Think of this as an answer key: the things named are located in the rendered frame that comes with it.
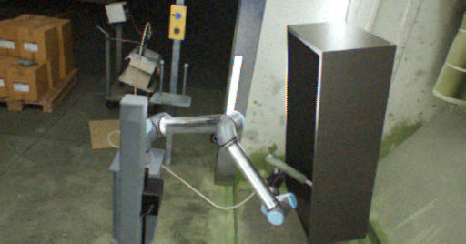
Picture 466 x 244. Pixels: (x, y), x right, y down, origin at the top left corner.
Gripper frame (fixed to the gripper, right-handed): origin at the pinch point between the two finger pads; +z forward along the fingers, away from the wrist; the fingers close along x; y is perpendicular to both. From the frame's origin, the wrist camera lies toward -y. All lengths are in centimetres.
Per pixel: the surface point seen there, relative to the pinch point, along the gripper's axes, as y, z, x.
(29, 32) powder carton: 140, 122, -283
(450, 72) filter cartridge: -91, 77, 70
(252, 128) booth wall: 32, 56, -20
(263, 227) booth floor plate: 62, -6, 24
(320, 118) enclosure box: -70, -27, -15
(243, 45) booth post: -25, 69, -64
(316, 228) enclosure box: -11.5, -40.1, 26.1
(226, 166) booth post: 74, 40, -21
